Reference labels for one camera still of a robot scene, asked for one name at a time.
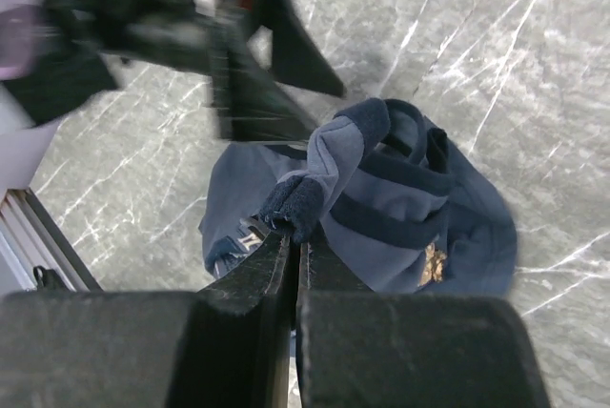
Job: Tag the aluminium frame rail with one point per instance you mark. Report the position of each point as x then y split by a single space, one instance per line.
35 254

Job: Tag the blue sleeveless shirt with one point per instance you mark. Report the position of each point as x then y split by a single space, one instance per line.
383 182

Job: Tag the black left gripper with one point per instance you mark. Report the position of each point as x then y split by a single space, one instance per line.
52 51

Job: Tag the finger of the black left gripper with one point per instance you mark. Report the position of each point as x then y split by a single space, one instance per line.
257 48

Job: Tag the gold brooch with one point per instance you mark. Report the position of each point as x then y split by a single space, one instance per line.
433 271

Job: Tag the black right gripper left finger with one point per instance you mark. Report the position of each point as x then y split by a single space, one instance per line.
225 346

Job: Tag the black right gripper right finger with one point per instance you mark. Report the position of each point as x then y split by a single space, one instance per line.
358 348

